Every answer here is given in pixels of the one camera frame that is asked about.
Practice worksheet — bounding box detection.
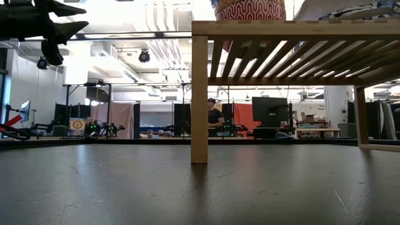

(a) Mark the black ceiling camera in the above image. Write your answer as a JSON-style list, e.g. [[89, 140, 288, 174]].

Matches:
[[36, 56, 50, 70], [138, 49, 151, 64]]

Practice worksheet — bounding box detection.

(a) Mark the orange curtain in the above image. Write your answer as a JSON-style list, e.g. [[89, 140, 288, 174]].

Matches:
[[233, 102, 254, 138]]

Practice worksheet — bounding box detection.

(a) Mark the person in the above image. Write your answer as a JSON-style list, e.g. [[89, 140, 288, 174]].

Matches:
[[84, 116, 95, 136], [207, 97, 226, 138]]

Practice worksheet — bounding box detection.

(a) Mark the dark window frame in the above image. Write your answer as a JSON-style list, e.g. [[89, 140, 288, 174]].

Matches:
[[0, 48, 8, 126]]

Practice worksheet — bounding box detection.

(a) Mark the small computer monitor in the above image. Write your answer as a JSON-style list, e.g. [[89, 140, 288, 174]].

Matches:
[[20, 100, 32, 123]]

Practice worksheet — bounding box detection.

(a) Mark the slatted wooden shelf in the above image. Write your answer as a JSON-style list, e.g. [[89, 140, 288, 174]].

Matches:
[[191, 17, 400, 165]]

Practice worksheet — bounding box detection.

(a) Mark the black partition panel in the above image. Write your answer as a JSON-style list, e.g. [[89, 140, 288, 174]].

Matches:
[[54, 102, 92, 128], [173, 103, 192, 138]]

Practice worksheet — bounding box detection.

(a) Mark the black metal frame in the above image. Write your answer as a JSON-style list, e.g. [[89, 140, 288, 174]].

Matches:
[[61, 82, 113, 140]]

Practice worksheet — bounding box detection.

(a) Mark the grey bin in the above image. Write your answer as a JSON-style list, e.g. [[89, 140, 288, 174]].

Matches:
[[337, 122, 358, 138]]

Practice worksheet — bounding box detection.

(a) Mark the dark curtain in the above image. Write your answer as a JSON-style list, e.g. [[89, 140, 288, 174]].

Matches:
[[365, 100, 381, 140]]

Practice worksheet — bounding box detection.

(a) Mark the black cable loop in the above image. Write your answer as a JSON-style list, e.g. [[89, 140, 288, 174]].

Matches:
[[0, 123, 32, 141]]

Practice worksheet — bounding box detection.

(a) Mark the grey bowl red patterned outside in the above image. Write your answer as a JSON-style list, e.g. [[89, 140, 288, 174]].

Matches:
[[214, 0, 287, 22]]

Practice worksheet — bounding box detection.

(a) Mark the target poster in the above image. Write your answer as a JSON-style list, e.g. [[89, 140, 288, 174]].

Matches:
[[69, 117, 87, 138]]

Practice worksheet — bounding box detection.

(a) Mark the blue white scalloped paper bowl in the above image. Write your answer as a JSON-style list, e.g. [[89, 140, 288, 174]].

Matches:
[[293, 0, 400, 21]]

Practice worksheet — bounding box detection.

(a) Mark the cardboard box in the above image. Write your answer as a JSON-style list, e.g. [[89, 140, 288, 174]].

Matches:
[[301, 111, 317, 124]]

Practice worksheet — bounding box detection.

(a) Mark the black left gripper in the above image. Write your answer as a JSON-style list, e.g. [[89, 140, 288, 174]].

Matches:
[[0, 0, 90, 46]]

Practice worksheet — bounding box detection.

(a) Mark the large black monitor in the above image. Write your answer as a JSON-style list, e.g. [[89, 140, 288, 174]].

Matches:
[[251, 96, 294, 139]]

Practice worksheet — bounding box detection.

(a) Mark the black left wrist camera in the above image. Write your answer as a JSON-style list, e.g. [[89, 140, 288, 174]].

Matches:
[[40, 39, 65, 67]]

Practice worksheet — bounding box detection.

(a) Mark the white curtain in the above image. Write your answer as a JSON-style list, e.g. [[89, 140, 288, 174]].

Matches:
[[379, 101, 398, 141]]

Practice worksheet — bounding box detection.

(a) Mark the black table mat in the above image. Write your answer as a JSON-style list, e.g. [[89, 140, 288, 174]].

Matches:
[[0, 142, 400, 225]]

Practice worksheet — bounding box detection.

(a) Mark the wooden desk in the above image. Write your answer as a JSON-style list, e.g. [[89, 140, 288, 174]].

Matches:
[[295, 126, 341, 139]]

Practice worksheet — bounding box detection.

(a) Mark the red bar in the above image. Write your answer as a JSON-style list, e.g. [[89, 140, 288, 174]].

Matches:
[[4, 114, 24, 128]]

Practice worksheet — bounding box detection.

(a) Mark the beige curtain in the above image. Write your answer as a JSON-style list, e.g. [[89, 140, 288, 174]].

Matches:
[[90, 101, 135, 140]]

